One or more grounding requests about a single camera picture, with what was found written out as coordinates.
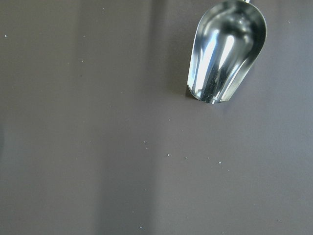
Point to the metal scoop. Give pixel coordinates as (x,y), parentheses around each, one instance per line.
(228,39)

